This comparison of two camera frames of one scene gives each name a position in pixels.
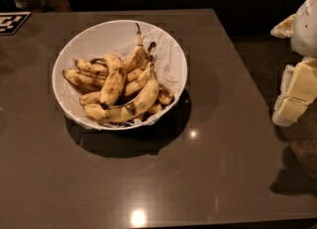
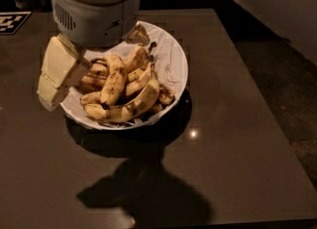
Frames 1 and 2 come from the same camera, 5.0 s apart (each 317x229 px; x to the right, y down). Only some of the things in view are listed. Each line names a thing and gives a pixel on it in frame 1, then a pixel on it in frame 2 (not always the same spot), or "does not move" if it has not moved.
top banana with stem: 138,59 does not move
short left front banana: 90,97 does not move
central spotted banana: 113,81 does not move
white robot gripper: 306,30 -> 94,23
